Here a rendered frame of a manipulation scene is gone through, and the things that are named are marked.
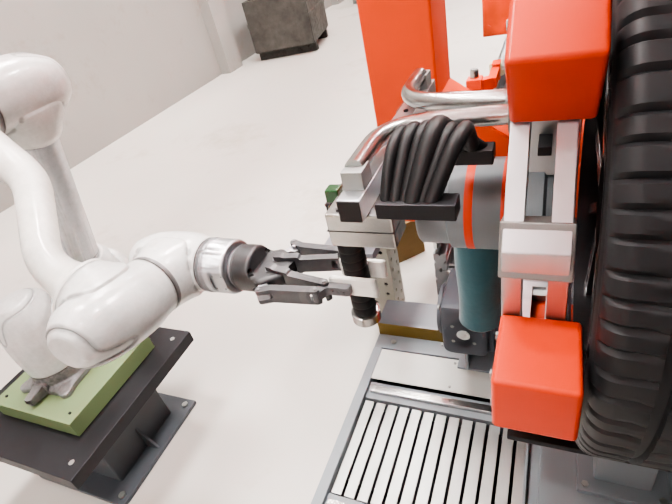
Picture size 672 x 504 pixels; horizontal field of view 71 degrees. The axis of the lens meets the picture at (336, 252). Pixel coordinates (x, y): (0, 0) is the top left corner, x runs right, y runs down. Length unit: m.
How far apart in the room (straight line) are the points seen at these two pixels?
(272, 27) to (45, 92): 5.20
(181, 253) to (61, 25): 4.18
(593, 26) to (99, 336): 0.63
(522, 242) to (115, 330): 0.51
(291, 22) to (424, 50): 5.10
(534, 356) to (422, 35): 0.81
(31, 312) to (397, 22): 1.14
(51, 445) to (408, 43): 1.33
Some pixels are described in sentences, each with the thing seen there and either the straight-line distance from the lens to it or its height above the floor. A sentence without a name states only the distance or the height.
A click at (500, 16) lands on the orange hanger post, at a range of 3.08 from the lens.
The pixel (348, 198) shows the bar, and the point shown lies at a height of 0.98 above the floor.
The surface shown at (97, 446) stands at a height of 0.30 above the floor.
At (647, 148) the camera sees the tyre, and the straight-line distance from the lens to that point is 0.43.
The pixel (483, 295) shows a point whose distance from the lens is 0.98.
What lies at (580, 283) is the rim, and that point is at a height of 0.63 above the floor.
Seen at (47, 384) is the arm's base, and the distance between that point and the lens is 1.56.
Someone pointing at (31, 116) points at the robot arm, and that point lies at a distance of 1.19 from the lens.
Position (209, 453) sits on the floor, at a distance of 1.64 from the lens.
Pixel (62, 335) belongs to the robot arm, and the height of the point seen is 0.89.
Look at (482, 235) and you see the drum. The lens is 0.71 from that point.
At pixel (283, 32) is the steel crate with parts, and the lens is 6.25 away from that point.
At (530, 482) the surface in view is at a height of 0.15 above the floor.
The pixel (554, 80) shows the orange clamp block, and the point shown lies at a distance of 0.45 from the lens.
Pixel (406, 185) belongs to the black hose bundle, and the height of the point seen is 0.99.
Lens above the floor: 1.24
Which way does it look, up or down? 34 degrees down
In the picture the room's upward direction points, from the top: 14 degrees counter-clockwise
